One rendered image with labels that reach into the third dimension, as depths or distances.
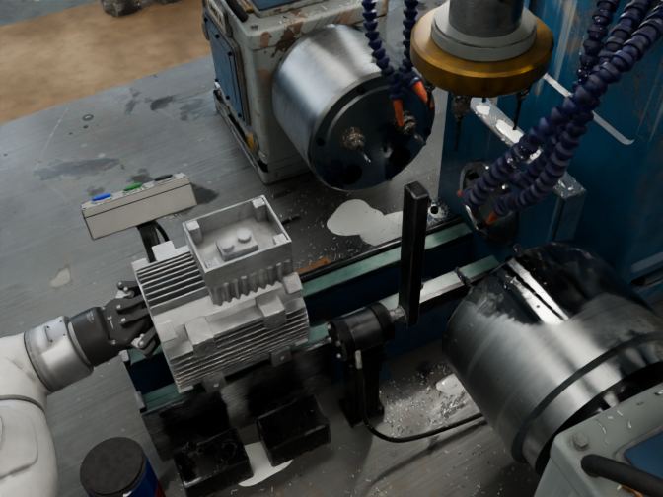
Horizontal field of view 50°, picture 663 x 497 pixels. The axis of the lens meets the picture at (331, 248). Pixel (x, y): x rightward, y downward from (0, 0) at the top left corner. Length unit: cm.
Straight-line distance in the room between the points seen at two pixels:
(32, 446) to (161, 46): 261
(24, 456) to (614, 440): 63
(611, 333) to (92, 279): 95
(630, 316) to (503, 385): 16
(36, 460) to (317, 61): 75
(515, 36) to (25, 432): 74
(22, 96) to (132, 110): 146
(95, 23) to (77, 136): 187
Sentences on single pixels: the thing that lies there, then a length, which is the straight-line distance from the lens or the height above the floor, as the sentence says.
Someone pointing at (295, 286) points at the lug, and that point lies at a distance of 97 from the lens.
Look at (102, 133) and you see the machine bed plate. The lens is 177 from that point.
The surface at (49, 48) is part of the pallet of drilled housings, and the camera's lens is 351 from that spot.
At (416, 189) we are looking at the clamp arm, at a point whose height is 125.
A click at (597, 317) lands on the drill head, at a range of 87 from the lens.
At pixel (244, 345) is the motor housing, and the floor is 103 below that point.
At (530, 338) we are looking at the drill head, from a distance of 86.
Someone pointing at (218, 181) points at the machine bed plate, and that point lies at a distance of 157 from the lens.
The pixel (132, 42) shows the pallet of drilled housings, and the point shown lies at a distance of 341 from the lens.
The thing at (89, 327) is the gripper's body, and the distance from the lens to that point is 99.
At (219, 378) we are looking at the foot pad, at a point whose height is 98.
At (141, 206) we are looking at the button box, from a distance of 115.
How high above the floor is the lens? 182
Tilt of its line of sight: 47 degrees down
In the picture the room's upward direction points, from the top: 3 degrees counter-clockwise
